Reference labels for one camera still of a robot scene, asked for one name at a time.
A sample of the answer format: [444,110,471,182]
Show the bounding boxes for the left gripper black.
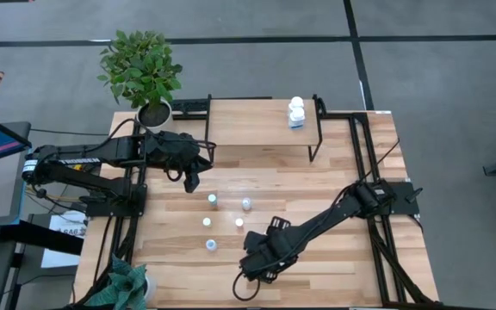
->
[144,130,214,194]

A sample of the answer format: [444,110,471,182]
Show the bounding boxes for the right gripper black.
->
[238,229,295,285]

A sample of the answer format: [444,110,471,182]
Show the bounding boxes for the cream round plant pot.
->
[135,97,174,129]

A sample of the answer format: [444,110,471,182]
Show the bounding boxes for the green leafy plant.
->
[96,28,183,109]

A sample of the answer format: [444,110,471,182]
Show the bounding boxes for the small white plant pot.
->
[142,274,158,302]

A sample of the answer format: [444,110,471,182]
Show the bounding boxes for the teal striped leaf plant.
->
[84,254,148,310]

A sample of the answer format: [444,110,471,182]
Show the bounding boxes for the white printed paper sheet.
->
[40,209,89,269]

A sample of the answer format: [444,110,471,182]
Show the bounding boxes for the black stand beam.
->
[0,219,85,256]

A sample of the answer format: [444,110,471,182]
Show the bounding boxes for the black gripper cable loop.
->
[232,270,262,302]

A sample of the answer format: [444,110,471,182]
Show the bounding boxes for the wooden shelf with black frame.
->
[204,95,327,164]

